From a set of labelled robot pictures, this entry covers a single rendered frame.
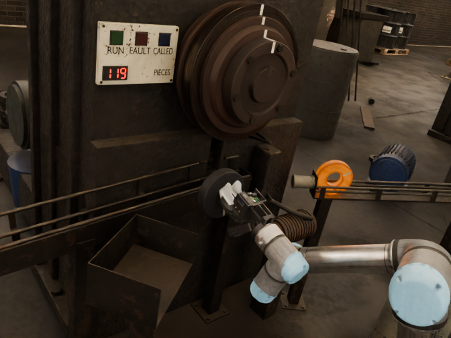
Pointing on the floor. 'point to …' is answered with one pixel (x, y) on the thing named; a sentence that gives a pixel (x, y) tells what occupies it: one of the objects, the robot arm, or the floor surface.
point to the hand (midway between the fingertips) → (222, 187)
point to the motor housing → (288, 228)
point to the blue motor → (393, 165)
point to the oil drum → (325, 88)
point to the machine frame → (134, 135)
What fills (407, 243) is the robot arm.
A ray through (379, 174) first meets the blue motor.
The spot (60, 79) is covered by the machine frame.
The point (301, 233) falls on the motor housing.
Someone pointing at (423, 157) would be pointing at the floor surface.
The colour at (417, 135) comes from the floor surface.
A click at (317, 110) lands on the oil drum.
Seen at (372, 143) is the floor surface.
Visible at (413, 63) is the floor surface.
